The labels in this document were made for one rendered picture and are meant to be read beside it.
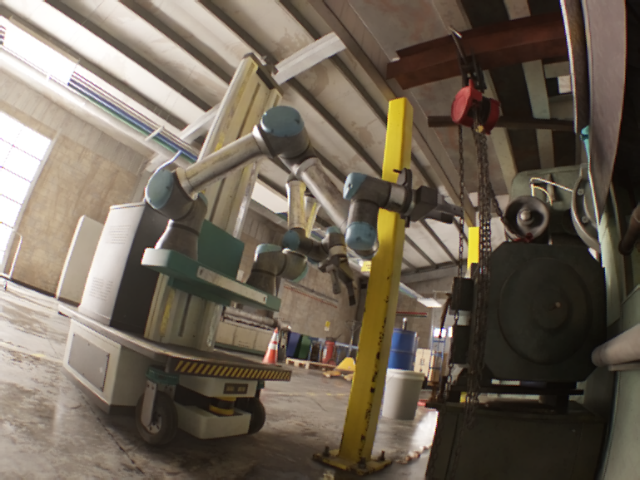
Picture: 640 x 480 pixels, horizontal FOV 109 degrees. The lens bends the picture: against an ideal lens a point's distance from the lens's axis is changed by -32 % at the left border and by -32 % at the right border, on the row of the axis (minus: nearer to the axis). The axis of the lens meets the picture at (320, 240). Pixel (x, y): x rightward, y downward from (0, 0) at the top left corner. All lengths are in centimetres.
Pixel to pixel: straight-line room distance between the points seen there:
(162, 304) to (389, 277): 87
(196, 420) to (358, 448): 59
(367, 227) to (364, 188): 10
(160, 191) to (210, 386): 62
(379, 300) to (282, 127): 74
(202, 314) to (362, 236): 90
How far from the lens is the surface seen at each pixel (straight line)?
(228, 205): 159
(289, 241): 134
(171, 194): 104
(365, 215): 81
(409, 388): 259
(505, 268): 112
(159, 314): 130
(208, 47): 698
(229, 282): 125
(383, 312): 129
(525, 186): 232
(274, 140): 99
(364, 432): 131
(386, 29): 196
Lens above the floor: 42
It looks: 19 degrees up
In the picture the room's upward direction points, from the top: 11 degrees clockwise
